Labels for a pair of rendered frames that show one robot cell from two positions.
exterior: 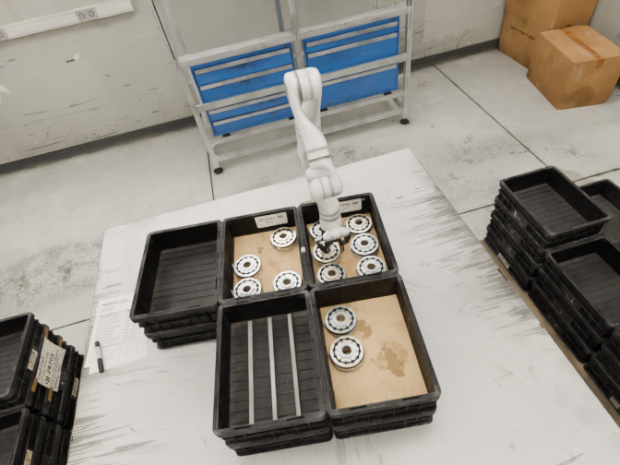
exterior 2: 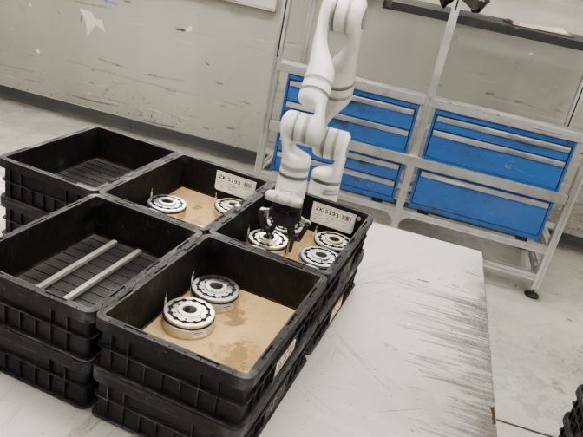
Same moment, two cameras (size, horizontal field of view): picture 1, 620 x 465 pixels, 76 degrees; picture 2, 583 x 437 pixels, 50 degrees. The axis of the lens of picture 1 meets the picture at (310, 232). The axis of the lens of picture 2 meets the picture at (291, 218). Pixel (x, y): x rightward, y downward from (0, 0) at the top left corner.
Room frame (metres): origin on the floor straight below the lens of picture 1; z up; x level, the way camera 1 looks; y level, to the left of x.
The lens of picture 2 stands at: (-0.40, -0.46, 1.57)
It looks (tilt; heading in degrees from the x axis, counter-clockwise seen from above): 25 degrees down; 15
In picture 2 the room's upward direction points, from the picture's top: 12 degrees clockwise
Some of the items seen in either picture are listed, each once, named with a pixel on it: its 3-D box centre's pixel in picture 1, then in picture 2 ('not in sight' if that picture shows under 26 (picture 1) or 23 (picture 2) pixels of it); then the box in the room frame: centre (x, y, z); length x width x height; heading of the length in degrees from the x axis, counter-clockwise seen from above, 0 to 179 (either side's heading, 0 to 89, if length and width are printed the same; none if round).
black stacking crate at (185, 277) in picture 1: (185, 275); (94, 175); (0.96, 0.48, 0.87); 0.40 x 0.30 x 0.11; 179
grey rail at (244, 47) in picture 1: (294, 34); (429, 100); (2.87, -0.17, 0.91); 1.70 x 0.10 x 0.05; 96
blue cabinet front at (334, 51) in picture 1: (353, 66); (488, 176); (2.88, -0.57, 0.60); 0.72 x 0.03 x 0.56; 96
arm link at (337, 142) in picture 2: (314, 161); (330, 157); (1.31, -0.08, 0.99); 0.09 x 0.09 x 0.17; 6
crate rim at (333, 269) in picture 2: (343, 237); (297, 226); (0.94, -0.12, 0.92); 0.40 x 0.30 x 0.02; 179
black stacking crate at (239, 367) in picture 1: (270, 363); (92, 270); (0.55, 0.19, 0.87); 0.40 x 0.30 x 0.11; 179
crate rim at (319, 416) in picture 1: (267, 355); (93, 248); (0.55, 0.19, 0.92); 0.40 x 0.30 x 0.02; 179
